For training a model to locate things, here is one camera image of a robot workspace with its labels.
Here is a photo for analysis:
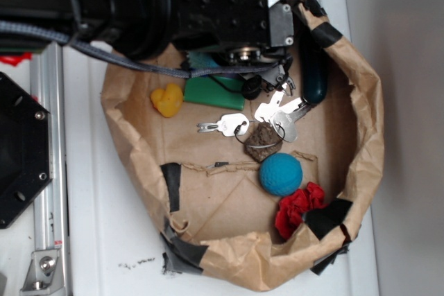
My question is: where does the silver key bunch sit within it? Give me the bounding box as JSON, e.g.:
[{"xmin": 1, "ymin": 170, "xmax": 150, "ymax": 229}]
[{"xmin": 254, "ymin": 91, "xmax": 312, "ymax": 142}]

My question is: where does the yellow rubber duck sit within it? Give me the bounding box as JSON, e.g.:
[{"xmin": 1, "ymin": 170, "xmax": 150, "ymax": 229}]
[{"xmin": 150, "ymin": 83, "xmax": 183, "ymax": 118}]

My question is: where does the brown rock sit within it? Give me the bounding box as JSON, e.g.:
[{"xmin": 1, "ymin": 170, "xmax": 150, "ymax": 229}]
[{"xmin": 244, "ymin": 123, "xmax": 282, "ymax": 162}]

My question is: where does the aluminium extrusion rail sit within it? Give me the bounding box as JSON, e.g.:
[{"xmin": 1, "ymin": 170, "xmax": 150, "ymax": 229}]
[{"xmin": 19, "ymin": 42, "xmax": 73, "ymax": 296}]

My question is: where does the grey braided cable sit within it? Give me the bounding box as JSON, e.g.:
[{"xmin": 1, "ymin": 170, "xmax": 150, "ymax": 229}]
[{"xmin": 0, "ymin": 20, "xmax": 278, "ymax": 79}]

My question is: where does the white single key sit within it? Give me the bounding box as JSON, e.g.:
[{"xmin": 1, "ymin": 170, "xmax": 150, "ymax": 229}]
[{"xmin": 196, "ymin": 113, "xmax": 250, "ymax": 137}]

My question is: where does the white plastic bin lid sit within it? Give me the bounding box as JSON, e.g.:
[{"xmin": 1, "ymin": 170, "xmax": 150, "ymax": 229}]
[{"xmin": 62, "ymin": 0, "xmax": 379, "ymax": 295}]

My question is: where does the blue textured ball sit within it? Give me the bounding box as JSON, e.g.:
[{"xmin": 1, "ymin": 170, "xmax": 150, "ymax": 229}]
[{"xmin": 259, "ymin": 153, "xmax": 303, "ymax": 197}]

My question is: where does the green rectangular block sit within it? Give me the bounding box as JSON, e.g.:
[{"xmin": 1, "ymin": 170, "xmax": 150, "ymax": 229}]
[{"xmin": 184, "ymin": 76, "xmax": 245, "ymax": 110}]

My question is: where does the brown paper bag tray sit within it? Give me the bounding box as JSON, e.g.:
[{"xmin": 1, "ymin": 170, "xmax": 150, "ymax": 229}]
[{"xmin": 101, "ymin": 0, "xmax": 384, "ymax": 291}]

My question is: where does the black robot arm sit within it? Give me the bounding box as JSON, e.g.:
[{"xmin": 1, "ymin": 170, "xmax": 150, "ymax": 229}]
[{"xmin": 1, "ymin": 0, "xmax": 294, "ymax": 62}]

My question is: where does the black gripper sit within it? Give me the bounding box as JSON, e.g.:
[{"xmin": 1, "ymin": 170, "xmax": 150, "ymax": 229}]
[{"xmin": 169, "ymin": 0, "xmax": 296, "ymax": 68}]

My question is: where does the dark green oval case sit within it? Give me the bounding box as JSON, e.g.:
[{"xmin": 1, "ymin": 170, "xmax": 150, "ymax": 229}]
[{"xmin": 299, "ymin": 28, "xmax": 328, "ymax": 105}]

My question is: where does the blue-green cloth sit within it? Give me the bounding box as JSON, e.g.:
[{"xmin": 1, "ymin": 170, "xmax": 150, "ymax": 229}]
[{"xmin": 180, "ymin": 51, "xmax": 219, "ymax": 70}]

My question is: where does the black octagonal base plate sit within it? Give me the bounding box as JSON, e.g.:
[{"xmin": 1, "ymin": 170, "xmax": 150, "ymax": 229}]
[{"xmin": 0, "ymin": 73, "xmax": 51, "ymax": 229}]

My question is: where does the red crumpled paper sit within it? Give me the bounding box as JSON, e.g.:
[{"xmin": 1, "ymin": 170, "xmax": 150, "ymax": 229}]
[{"xmin": 275, "ymin": 182, "xmax": 326, "ymax": 240}]

